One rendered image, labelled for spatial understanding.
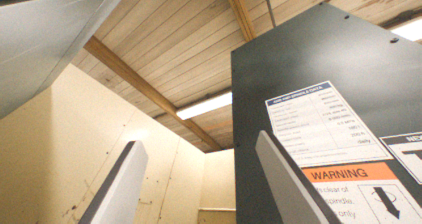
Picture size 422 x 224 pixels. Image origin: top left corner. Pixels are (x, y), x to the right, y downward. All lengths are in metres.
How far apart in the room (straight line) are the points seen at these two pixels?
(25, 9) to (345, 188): 0.54
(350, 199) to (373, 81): 0.25
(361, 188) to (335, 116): 0.14
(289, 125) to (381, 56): 0.26
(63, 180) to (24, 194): 0.11
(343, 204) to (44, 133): 1.14
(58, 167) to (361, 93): 1.20
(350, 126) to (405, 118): 0.07
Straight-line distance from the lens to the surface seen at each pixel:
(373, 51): 0.53
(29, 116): 1.10
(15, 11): 0.32
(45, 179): 1.06
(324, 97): 0.43
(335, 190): 0.34
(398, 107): 0.42
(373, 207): 0.34
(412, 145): 0.38
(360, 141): 0.37
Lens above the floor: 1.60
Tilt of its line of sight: 42 degrees up
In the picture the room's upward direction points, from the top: 6 degrees clockwise
